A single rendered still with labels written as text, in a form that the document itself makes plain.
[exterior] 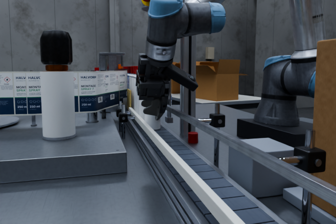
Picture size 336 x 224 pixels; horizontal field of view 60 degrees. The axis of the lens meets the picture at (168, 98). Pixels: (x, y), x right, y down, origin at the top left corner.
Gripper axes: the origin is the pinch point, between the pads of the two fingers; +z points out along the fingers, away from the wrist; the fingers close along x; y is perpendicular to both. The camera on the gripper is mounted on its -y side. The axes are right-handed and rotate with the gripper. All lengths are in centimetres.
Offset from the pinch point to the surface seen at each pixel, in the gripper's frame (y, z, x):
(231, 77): -104, 76, -142
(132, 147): 7.4, 11.5, 0.9
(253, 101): -126, 94, -128
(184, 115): -2.7, -10.2, 12.5
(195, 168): -0.3, -10.7, 29.4
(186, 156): -1.0, -6.7, 22.6
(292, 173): -3, -30, 48
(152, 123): 1.3, 4.6, -2.0
